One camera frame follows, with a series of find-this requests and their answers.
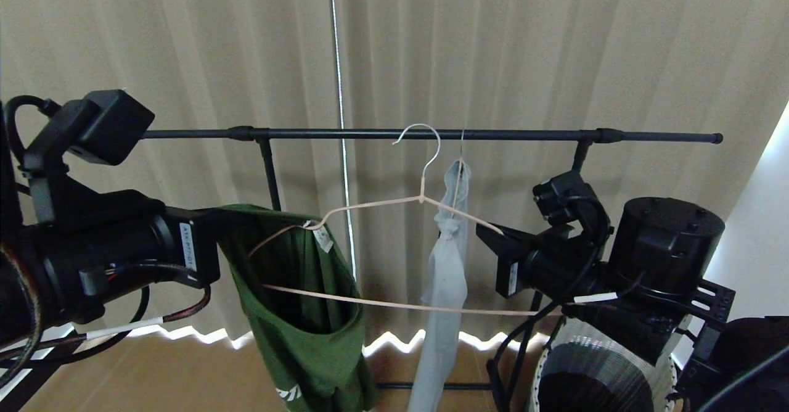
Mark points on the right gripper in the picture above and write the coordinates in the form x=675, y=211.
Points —
x=555, y=264

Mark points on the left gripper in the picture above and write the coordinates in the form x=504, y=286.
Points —
x=123, y=251

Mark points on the pink clothes hanger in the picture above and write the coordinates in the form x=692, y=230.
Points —
x=382, y=202
x=461, y=147

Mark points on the green garment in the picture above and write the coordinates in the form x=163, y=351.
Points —
x=308, y=338

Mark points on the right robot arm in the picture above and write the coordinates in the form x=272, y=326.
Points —
x=666, y=239

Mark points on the white laundry basket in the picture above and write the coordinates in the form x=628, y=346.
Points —
x=604, y=350

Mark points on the black clothes rack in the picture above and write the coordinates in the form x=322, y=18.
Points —
x=493, y=135

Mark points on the beige curtain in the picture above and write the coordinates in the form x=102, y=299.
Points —
x=493, y=42

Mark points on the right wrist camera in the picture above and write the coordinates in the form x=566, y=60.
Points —
x=567, y=196

